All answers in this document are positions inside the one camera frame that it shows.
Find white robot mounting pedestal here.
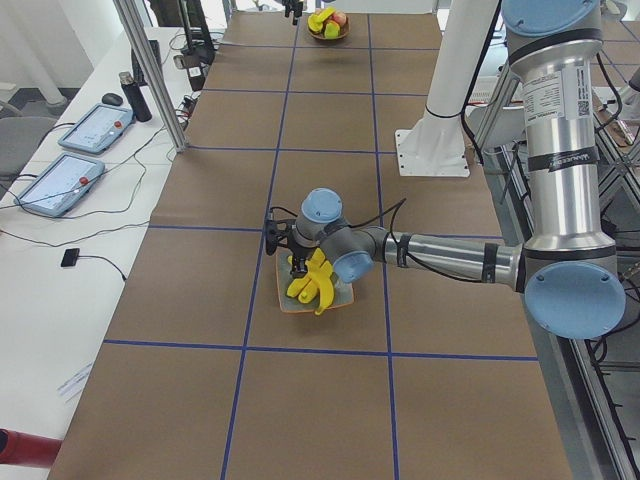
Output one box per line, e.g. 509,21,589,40
395,0,500,178

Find far blue teach pendant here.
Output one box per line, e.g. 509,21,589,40
58,103,134,155

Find grey square plate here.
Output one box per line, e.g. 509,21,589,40
276,249,354,316

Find near blue teach pendant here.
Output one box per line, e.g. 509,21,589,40
14,153,105,218

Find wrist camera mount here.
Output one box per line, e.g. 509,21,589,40
263,206,297,256

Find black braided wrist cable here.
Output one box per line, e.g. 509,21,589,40
349,198,501,284

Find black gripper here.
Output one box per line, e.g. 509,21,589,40
282,0,304,10
289,232,318,279

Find red object at edge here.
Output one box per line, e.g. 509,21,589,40
1,429,62,468

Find small black puck device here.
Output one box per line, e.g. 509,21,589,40
60,248,80,268

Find yellow banana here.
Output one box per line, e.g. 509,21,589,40
306,248,335,316
286,271,314,303
291,278,319,304

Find black computer mouse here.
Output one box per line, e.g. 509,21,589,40
101,92,123,106

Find black water bottle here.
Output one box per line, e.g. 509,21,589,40
118,71,152,122

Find aluminium frame post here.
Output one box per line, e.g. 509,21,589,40
113,0,187,153

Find right red apple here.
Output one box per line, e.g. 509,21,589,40
331,11,348,27

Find wicker fruit basket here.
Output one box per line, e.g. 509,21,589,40
307,17,350,41

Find blue teach pendant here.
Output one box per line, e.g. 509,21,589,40
14,153,105,218
58,103,134,155

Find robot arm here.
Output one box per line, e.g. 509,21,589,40
266,1,627,340

